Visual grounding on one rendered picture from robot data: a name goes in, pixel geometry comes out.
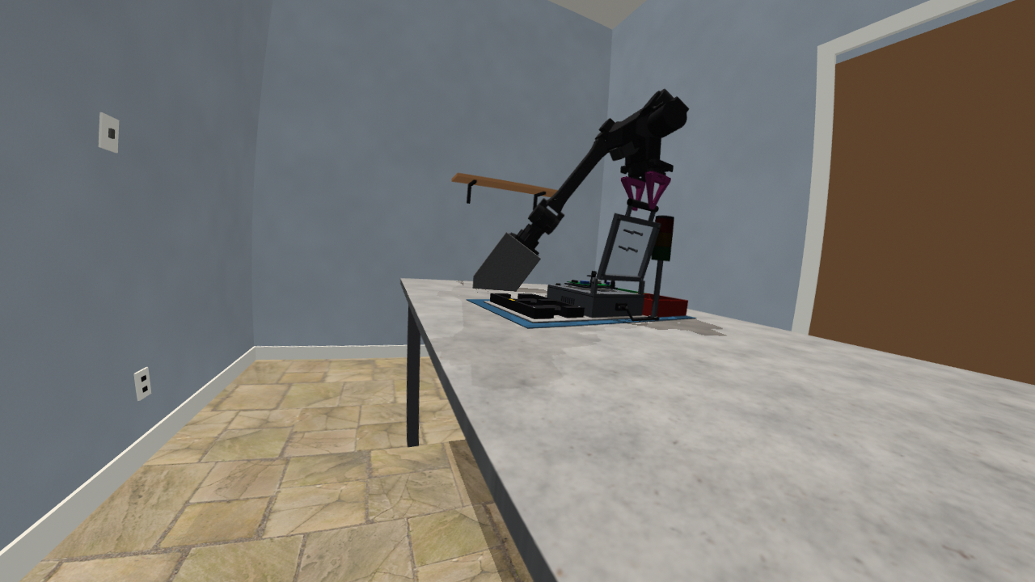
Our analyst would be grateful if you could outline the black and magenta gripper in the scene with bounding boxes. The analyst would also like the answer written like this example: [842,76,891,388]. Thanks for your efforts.
[620,143,674,209]

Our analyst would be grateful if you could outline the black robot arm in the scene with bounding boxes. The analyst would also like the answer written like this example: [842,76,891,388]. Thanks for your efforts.
[511,89,689,255]

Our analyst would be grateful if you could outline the red bin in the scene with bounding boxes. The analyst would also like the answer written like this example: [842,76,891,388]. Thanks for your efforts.
[643,293,688,317]

